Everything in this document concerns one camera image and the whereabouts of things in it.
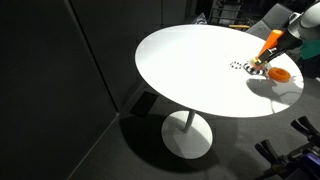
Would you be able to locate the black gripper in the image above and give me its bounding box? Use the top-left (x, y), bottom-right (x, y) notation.
top-left (257, 31), bottom-right (304, 65)

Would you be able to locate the green ring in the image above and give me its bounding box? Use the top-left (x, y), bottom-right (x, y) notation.
top-left (250, 57), bottom-right (268, 68)

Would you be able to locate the orange peg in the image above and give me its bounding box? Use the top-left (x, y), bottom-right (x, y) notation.
top-left (258, 29), bottom-right (285, 59)

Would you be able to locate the grey chair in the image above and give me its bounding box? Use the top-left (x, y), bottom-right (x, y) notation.
top-left (246, 3), bottom-right (295, 41)

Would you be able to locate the wooden armrest bar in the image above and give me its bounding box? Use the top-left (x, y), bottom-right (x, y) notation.
top-left (228, 24), bottom-right (251, 30)

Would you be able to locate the black office chair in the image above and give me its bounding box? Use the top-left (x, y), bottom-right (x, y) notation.
top-left (296, 57), bottom-right (320, 79)

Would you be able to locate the grey metal rack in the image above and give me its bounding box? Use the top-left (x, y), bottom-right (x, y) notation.
top-left (209, 0), bottom-right (244, 26)

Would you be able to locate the orange ring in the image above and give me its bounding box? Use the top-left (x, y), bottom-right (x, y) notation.
top-left (268, 67), bottom-right (292, 83)

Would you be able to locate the black white striped ring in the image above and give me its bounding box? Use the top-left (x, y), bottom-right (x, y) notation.
top-left (243, 62), bottom-right (268, 76)

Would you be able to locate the small black white ring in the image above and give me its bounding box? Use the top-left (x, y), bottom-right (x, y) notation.
top-left (229, 61), bottom-right (244, 71)

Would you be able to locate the black handled clamp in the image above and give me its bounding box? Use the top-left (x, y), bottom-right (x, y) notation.
top-left (254, 139), bottom-right (292, 180)
top-left (290, 115), bottom-right (320, 148)

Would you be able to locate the purple handled clamp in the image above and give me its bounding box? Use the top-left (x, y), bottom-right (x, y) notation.
top-left (299, 151), bottom-right (320, 180)

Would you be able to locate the white table pedestal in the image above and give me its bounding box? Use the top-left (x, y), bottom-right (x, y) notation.
top-left (161, 109), bottom-right (214, 160)

